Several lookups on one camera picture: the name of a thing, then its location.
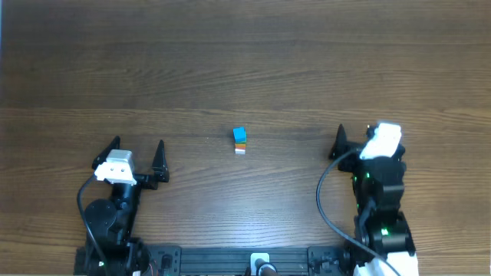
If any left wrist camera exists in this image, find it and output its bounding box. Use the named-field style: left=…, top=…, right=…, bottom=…
left=94, top=149, right=138, bottom=186

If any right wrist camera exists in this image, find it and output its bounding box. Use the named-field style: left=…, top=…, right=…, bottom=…
left=359, top=122, right=403, bottom=161

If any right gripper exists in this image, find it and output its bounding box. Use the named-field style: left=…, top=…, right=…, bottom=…
left=328, top=123, right=379, bottom=173

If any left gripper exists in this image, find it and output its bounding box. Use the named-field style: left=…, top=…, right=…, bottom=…
left=91, top=135, right=170, bottom=191

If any mounting rail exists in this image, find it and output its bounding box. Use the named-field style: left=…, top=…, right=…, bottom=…
left=74, top=245, right=356, bottom=276

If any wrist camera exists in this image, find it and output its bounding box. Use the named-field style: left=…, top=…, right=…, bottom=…
left=359, top=122, right=403, bottom=161
left=94, top=149, right=138, bottom=186

